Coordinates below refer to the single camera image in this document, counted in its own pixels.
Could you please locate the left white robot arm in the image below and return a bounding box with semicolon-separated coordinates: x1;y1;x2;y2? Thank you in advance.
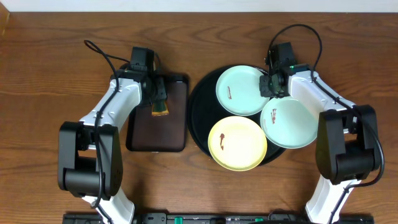
58;70;167;223

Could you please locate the green and orange sponge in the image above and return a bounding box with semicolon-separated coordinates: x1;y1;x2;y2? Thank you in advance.
151;100;169;116

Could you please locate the yellow plate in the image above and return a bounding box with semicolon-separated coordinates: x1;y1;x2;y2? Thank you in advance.
208;116;267;172

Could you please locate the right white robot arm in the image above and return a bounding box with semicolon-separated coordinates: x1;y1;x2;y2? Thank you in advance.
259;62;385;223

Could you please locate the pale green plate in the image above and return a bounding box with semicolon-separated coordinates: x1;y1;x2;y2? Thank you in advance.
216;65;270;116
260;96;318;149

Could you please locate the black rectangular water tray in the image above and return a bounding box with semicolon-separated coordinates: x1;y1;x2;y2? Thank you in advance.
126;74;189;152

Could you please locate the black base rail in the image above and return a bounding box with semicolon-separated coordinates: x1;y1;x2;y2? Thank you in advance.
62;212;375;224

